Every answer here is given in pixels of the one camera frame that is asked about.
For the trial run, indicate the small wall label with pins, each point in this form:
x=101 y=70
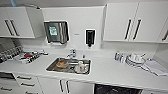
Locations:
x=76 y=33

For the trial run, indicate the white patterned plate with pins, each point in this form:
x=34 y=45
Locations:
x=86 y=69

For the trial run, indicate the orange bowl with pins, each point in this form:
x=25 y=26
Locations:
x=61 y=64

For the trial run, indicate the white wall outlet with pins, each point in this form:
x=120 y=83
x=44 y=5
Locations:
x=102 y=45

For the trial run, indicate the steel paper towel dispenser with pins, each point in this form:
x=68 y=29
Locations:
x=53 y=31

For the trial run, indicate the small white mug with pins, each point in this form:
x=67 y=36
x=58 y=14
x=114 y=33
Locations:
x=123 y=58

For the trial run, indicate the white upper wall cabinet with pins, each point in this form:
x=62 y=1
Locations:
x=115 y=21
x=23 y=21

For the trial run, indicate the dish soap bottle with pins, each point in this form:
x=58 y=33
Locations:
x=117 y=56

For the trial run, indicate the small blue bottle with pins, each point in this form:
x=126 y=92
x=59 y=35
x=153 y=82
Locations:
x=13 y=3

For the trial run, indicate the black soap dispenser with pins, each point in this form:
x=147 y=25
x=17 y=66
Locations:
x=90 y=38

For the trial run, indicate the white sink base cabinet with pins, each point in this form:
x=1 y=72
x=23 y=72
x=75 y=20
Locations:
x=80 y=88

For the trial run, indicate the chrome faucet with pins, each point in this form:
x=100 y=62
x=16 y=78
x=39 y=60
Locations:
x=71 y=53

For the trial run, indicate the steel sink basin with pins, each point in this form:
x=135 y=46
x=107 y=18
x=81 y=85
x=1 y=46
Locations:
x=50 y=66

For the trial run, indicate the white drawer stack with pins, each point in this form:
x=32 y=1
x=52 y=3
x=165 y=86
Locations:
x=30 y=86

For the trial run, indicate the white cup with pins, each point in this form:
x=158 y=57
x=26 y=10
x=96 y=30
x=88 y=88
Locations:
x=81 y=66

